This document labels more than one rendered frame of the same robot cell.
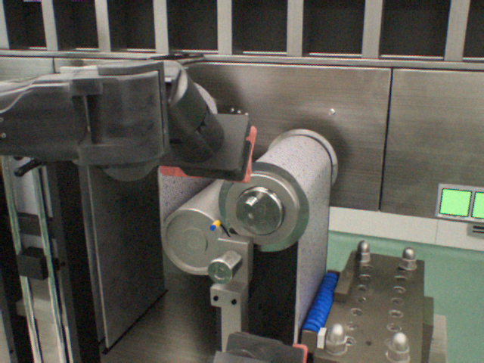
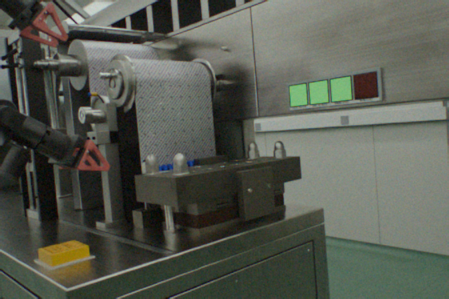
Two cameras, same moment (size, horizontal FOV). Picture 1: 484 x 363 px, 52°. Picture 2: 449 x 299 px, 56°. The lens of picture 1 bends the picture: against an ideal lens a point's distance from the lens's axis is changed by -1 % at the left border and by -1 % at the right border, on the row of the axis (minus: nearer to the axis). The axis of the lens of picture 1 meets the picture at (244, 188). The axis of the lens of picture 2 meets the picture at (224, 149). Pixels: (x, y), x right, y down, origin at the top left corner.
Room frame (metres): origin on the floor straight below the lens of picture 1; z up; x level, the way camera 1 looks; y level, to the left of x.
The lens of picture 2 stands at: (-0.09, -0.74, 1.12)
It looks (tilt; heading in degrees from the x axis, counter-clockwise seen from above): 3 degrees down; 28
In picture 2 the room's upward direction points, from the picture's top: 5 degrees counter-clockwise
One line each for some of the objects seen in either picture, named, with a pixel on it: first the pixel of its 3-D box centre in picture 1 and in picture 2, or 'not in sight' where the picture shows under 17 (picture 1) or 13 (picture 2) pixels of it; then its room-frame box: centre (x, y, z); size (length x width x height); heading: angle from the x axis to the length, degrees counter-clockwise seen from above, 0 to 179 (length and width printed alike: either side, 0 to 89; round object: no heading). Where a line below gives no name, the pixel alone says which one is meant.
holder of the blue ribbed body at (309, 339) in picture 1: (324, 309); not in sight; (0.80, -0.15, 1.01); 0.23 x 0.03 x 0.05; 160
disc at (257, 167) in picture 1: (262, 207); (120, 83); (0.72, -0.03, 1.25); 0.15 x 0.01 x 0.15; 70
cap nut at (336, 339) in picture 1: (336, 336); (152, 163); (0.67, -0.15, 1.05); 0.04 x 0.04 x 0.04
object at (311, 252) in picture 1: (313, 258); (178, 133); (0.81, -0.13, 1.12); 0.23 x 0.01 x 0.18; 160
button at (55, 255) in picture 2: not in sight; (63, 253); (0.44, -0.10, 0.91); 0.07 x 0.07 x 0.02; 70
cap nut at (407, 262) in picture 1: (408, 256); (279, 149); (0.94, -0.35, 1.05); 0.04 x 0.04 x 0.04
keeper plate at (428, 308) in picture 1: (426, 334); (256, 192); (0.79, -0.34, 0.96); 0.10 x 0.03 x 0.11; 160
